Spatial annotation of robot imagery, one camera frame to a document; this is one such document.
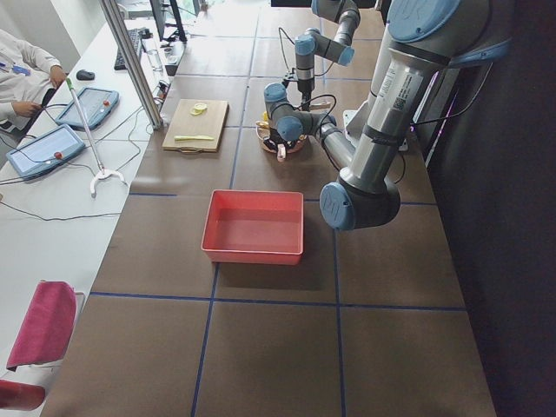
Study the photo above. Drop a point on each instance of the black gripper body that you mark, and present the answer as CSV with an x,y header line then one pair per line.
x,y
278,141
305,86

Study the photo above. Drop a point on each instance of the beige plastic dustpan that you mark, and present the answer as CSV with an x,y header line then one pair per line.
x,y
281,154

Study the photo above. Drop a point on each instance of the beige hand brush black bristles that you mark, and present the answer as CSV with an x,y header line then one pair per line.
x,y
316,106

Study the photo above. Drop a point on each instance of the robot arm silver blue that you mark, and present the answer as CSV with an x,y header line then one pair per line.
x,y
421,38
312,43

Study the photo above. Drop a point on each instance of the pink plastic bin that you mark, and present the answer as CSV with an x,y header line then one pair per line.
x,y
257,227

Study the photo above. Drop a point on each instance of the wooden cutting board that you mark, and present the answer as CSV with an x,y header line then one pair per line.
x,y
209,123

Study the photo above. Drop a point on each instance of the light green plastic knife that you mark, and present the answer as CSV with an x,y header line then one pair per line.
x,y
181,138

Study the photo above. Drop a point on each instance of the white reacher grabber stick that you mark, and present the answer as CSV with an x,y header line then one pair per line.
x,y
103,173

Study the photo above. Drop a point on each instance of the blue teach pendant far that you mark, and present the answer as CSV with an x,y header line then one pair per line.
x,y
96,105

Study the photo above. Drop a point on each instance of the blue teach pendant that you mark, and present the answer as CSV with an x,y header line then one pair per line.
x,y
46,153
96,105

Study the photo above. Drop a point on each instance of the black computer mouse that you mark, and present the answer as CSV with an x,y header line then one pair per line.
x,y
84,75

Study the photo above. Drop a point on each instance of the blue teach pendant near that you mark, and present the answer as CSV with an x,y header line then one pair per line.
x,y
46,153

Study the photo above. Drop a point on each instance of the person in white shirt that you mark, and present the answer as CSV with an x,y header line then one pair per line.
x,y
30,76

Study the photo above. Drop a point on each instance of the magenta cloth on stand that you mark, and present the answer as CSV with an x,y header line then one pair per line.
x,y
47,326

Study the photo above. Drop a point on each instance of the aluminium frame post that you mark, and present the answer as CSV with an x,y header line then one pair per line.
x,y
120,33

